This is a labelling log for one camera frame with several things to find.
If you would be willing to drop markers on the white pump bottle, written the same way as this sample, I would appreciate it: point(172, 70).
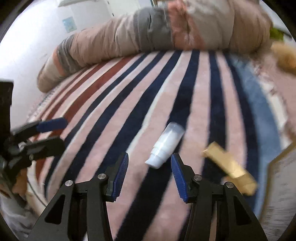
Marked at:
point(165, 144)

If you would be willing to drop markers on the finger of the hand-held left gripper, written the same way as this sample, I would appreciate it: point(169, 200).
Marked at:
point(48, 146)
point(53, 124)

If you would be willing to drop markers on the rolled pink grey duvet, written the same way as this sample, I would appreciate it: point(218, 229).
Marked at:
point(138, 27)

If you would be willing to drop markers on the brown cardboard box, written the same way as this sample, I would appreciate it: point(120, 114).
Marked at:
point(282, 185)

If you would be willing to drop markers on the gold cosmetic tube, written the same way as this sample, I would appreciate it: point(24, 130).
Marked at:
point(231, 166)

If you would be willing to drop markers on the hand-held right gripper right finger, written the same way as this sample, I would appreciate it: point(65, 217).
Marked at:
point(179, 178)

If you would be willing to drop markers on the green plush toy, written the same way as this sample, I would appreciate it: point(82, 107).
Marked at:
point(278, 34)

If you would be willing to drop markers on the striped pink navy blanket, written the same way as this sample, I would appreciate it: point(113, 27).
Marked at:
point(161, 92)

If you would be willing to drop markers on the tan plush toy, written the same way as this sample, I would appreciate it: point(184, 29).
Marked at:
point(285, 58)

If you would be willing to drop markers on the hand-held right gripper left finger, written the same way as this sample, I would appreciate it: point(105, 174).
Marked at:
point(120, 176)

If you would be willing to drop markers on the light blue wall poster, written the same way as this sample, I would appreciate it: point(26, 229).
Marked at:
point(69, 24)

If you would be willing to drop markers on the person's left hand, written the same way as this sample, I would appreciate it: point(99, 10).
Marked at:
point(20, 183)

